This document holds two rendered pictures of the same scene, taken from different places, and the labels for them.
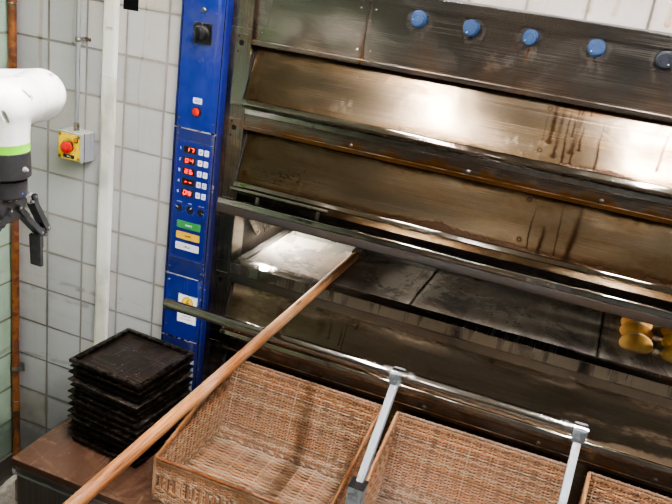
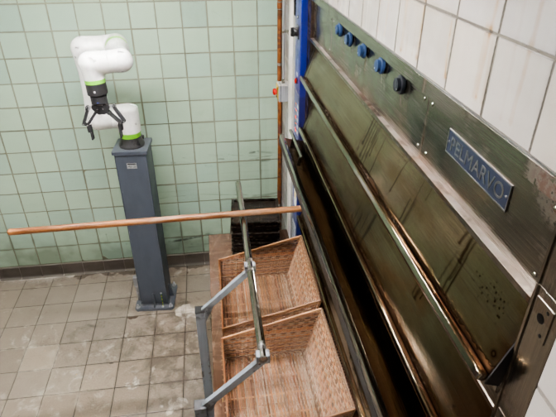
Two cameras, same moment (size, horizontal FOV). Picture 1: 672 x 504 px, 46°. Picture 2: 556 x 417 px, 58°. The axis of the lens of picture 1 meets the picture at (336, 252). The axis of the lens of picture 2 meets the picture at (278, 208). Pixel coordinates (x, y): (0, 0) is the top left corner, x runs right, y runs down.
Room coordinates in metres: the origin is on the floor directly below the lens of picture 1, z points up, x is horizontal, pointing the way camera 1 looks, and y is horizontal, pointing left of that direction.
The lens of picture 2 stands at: (1.24, -1.72, 2.42)
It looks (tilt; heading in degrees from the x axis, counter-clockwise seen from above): 31 degrees down; 64
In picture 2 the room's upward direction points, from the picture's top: straight up
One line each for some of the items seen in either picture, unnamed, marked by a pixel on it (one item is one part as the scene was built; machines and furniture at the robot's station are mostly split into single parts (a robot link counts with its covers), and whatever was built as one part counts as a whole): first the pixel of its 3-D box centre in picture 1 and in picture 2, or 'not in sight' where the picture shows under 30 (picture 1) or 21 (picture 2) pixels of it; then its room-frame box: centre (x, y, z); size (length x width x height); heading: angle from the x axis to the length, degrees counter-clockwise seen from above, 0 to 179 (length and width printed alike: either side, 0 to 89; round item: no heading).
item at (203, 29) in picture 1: (200, 25); (294, 26); (2.42, 0.50, 1.92); 0.06 x 0.04 x 0.11; 72
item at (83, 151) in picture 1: (75, 144); (282, 91); (2.57, 0.92, 1.46); 0.10 x 0.07 x 0.10; 72
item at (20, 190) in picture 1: (8, 199); (100, 104); (1.48, 0.67, 1.63); 0.08 x 0.07 x 0.09; 159
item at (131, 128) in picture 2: not in sight; (126, 120); (1.66, 1.14, 1.36); 0.16 x 0.13 x 0.19; 173
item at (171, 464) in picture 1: (271, 450); (265, 289); (2.06, 0.11, 0.72); 0.56 x 0.49 x 0.28; 71
